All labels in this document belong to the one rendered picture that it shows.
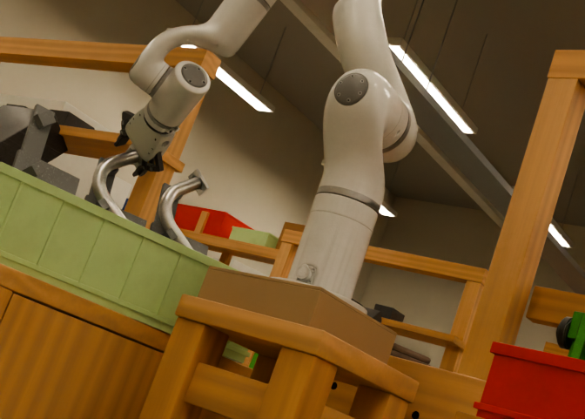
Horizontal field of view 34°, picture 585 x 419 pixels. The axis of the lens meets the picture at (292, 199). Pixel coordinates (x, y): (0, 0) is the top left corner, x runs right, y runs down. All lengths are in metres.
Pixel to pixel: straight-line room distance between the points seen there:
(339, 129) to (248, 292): 0.33
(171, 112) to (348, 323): 0.67
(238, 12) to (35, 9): 7.41
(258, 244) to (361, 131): 5.96
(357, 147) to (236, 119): 9.74
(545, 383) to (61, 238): 0.90
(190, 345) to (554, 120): 1.41
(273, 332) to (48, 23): 8.09
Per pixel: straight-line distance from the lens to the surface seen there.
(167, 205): 2.21
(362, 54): 1.86
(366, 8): 1.90
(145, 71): 2.03
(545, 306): 2.61
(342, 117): 1.71
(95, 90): 9.88
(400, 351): 1.98
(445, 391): 1.86
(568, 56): 2.81
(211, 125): 11.13
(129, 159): 2.23
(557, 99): 2.75
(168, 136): 2.12
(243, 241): 7.75
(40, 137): 2.12
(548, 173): 2.65
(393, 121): 1.75
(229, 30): 2.04
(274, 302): 1.60
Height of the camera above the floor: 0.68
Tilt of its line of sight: 13 degrees up
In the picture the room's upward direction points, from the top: 20 degrees clockwise
